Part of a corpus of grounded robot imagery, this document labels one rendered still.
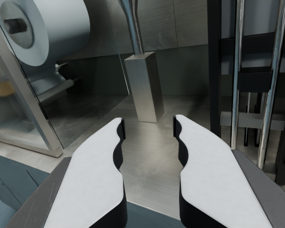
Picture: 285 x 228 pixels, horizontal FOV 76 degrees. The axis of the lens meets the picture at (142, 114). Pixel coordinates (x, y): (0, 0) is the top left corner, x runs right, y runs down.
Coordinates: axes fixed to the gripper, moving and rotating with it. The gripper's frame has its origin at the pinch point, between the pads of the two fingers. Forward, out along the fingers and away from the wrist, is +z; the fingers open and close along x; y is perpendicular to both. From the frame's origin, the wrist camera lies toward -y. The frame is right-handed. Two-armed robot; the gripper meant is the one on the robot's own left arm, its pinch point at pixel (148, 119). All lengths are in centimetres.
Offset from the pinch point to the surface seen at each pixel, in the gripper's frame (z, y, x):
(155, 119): 54, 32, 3
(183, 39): 75, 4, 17
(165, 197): 19.0, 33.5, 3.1
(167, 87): 80, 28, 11
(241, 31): 23.7, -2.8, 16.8
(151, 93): 54, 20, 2
